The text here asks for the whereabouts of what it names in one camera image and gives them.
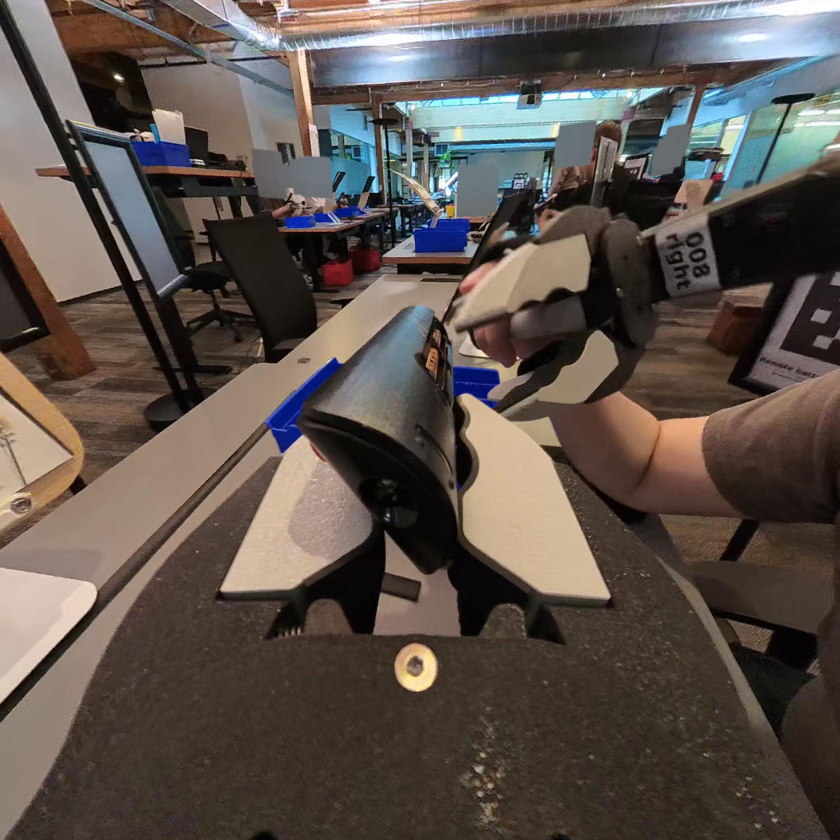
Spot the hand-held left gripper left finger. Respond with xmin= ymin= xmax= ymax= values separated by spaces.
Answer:
xmin=217 ymin=453 xmax=384 ymax=637

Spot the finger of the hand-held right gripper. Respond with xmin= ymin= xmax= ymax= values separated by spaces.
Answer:
xmin=452 ymin=235 xmax=593 ymax=333
xmin=486 ymin=329 xmax=626 ymax=410

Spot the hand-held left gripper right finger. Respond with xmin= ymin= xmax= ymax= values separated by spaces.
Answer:
xmin=453 ymin=394 xmax=614 ymax=637

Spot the orange black battery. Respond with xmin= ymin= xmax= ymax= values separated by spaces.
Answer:
xmin=423 ymin=329 xmax=450 ymax=388

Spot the black remote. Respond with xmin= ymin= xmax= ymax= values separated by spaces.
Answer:
xmin=298 ymin=306 xmax=475 ymax=576

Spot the person's right forearm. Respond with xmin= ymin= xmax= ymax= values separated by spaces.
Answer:
xmin=552 ymin=392 xmax=736 ymax=521

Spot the person's right hand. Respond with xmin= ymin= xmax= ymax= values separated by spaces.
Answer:
xmin=453 ymin=258 xmax=563 ymax=378

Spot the brown cardboard box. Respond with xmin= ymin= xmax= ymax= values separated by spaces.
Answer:
xmin=708 ymin=285 xmax=777 ymax=357

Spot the blue storage box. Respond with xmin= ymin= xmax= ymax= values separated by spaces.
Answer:
xmin=132 ymin=141 xmax=193 ymax=169
xmin=414 ymin=218 xmax=472 ymax=254

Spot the black framed marker sign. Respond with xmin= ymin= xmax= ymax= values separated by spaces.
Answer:
xmin=729 ymin=272 xmax=840 ymax=396

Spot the blue plastic bin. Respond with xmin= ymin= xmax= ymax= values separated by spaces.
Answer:
xmin=267 ymin=357 xmax=502 ymax=455

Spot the person's grey shirt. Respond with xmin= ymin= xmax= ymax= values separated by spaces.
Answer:
xmin=703 ymin=368 xmax=840 ymax=821

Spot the black office chair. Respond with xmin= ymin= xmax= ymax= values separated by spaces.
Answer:
xmin=204 ymin=214 xmax=320 ymax=363

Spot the instruction sheet on stand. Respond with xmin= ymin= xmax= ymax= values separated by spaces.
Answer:
xmin=0 ymin=355 xmax=101 ymax=706

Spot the wooden pillar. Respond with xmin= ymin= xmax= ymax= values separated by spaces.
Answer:
xmin=0 ymin=204 xmax=97 ymax=383

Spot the black floor sign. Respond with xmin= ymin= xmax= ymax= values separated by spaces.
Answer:
xmin=0 ymin=237 xmax=52 ymax=354

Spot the black display panel stand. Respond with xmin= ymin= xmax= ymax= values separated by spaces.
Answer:
xmin=67 ymin=121 xmax=200 ymax=430

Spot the black pole stand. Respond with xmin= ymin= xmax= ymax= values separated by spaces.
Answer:
xmin=0 ymin=0 xmax=181 ymax=410

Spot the wooden background desk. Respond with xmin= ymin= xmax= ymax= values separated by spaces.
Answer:
xmin=37 ymin=163 xmax=258 ymax=199

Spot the silver air duct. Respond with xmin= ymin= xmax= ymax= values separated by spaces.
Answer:
xmin=158 ymin=0 xmax=840 ymax=56

